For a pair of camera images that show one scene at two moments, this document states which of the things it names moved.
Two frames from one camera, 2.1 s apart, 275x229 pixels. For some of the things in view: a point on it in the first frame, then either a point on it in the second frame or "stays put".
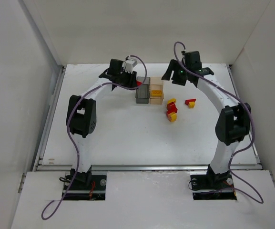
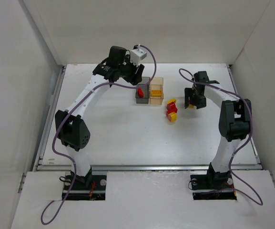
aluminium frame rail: (146, 167) stays put
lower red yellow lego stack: (172, 115) stays put
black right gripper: (175, 77) -> (197, 98)
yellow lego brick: (157, 92) stays put
